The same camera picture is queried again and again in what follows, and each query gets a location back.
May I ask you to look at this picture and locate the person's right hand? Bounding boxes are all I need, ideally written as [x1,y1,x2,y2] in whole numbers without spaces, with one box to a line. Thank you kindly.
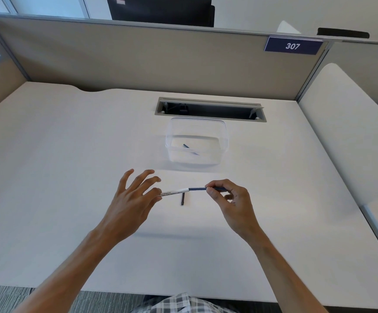
[204,179,263,243]

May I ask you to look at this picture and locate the person's left hand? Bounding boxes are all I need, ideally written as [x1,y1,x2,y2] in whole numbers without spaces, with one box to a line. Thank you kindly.
[92,169,163,245]

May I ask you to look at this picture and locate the white pen with black cap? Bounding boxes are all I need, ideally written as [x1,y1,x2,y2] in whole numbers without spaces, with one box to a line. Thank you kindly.
[159,187,190,197]

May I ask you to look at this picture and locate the person's right forearm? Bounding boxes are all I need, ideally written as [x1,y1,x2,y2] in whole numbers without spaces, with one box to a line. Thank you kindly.
[248,227,328,313]

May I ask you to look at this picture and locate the person's left forearm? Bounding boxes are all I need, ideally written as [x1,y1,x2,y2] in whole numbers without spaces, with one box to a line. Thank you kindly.
[12,230,132,313]

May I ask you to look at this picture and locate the clear plastic container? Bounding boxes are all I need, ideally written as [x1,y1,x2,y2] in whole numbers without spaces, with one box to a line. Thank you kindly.
[165,117,230,168]

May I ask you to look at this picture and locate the plaid shorts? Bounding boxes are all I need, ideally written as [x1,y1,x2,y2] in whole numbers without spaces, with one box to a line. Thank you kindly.
[142,292,235,313]

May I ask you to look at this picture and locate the white rounded side divider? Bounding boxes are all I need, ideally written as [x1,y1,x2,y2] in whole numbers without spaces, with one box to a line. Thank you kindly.
[298,63,378,206]

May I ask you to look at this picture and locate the blue number sign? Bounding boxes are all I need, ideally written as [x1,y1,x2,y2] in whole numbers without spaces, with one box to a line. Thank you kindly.
[264,36,324,56]

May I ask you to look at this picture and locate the beige neighbouring partition panel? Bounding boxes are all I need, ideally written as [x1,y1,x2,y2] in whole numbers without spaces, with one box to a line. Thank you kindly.
[319,40,378,110]

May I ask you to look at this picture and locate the white divider tip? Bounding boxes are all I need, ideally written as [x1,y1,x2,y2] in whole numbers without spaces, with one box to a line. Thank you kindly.
[276,20,302,35]

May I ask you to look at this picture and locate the black chair back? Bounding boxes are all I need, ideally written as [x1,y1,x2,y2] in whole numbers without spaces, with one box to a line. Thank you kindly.
[316,27,370,40]

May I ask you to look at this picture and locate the black monitor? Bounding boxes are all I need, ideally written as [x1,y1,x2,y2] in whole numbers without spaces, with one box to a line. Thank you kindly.
[106,0,216,28]

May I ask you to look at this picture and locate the grey desk cable tray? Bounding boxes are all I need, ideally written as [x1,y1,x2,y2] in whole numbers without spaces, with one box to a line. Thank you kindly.
[154,97,268,123]

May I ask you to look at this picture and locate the glass door with metal frame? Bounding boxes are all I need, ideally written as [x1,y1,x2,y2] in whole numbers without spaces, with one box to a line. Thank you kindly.
[0,0,111,20]

